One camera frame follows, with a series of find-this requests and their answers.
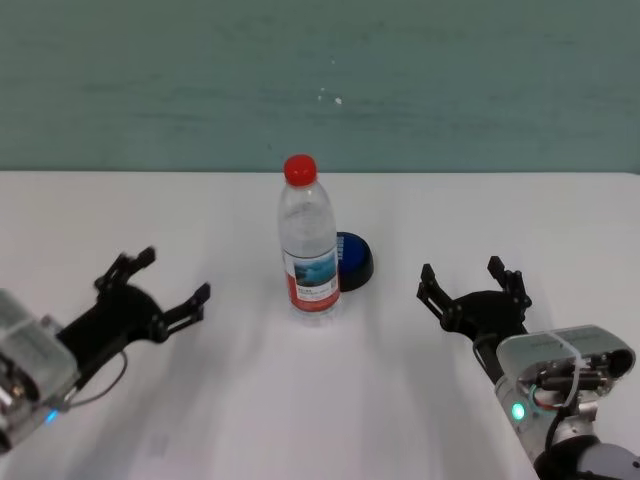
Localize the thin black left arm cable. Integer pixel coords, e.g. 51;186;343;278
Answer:
58;349;129;412

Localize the clear water bottle red cap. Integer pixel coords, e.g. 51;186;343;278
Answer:
277;153;345;329

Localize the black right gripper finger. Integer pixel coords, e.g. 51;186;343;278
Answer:
487;255;533;312
415;263;460;332

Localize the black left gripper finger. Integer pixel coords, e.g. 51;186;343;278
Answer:
149;282;212;344
94;246;157;292

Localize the blue push button black base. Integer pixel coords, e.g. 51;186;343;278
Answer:
335;230;375;294

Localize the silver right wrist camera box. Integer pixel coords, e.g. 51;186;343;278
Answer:
496;324;626;396

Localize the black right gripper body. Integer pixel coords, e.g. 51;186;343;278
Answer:
448;289;530;382

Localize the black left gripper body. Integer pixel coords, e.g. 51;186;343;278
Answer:
57;284;165;381

